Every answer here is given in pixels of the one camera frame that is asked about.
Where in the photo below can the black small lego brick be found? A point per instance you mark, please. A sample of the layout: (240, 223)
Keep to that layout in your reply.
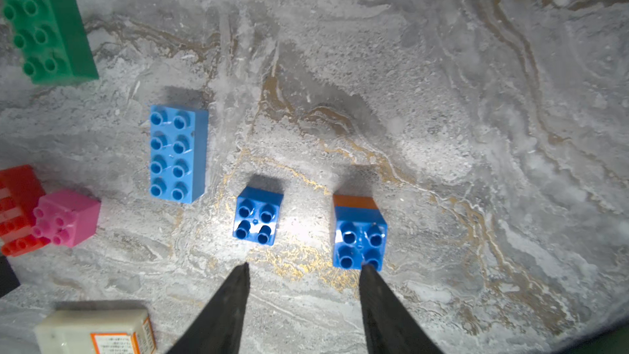
(8, 278)

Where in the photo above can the green long lego brick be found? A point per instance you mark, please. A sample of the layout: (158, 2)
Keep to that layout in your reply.
(51, 37)

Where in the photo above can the blue square lego brick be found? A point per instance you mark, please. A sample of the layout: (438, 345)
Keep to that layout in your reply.
(257, 215)
(360, 238)

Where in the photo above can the light blue long lego brick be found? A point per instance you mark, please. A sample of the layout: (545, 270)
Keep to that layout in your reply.
(178, 146)

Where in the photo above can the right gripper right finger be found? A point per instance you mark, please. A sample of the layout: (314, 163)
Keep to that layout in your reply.
(389, 328)

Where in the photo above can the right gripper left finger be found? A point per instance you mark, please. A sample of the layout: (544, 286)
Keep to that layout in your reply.
(218, 328)

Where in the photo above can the orange square lego brick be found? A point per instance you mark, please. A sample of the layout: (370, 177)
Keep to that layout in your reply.
(354, 202)

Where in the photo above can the pink square lego brick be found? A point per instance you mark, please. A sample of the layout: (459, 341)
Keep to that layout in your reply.
(66, 218)

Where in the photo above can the white eraser with orange label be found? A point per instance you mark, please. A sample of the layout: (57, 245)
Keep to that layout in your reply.
(102, 331)

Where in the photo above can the red long lego brick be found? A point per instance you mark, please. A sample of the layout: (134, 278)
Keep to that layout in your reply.
(20, 194)

